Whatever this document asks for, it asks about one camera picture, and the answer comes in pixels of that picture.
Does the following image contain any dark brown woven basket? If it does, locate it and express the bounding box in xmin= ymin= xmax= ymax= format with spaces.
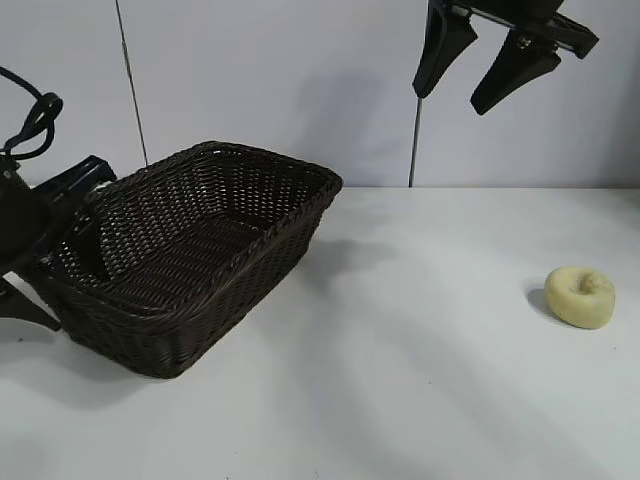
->
xmin=47 ymin=140 xmax=345 ymax=382

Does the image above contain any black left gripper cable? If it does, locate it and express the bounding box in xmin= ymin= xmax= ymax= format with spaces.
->
xmin=0 ymin=67 xmax=64 ymax=161

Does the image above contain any thin metal rod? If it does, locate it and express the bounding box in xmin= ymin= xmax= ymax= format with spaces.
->
xmin=409 ymin=97 xmax=424 ymax=187
xmin=114 ymin=0 xmax=150 ymax=165

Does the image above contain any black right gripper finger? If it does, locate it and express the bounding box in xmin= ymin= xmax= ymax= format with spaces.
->
xmin=412 ymin=7 xmax=480 ymax=100
xmin=470 ymin=32 xmax=563 ymax=116

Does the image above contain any pale yellow egg yolk pastry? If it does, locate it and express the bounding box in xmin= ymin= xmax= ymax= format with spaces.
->
xmin=543 ymin=266 xmax=617 ymax=330

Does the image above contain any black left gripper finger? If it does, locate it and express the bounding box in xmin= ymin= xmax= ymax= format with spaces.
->
xmin=67 ymin=214 xmax=117 ymax=281
xmin=0 ymin=269 xmax=61 ymax=331

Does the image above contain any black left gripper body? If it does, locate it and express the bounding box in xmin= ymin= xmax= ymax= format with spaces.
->
xmin=0 ymin=154 xmax=119 ymax=279

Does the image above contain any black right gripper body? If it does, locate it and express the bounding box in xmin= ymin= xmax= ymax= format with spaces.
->
xmin=428 ymin=0 xmax=600 ymax=60

